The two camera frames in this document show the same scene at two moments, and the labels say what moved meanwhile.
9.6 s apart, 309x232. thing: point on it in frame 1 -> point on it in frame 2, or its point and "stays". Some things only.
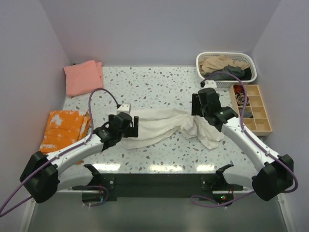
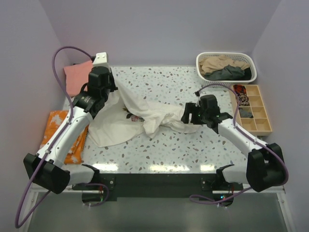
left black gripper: x=134 y=126 -> x=111 y=80
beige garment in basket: x=216 y=63 stays
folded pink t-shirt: x=83 y=78 stays
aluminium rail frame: x=25 y=223 stays
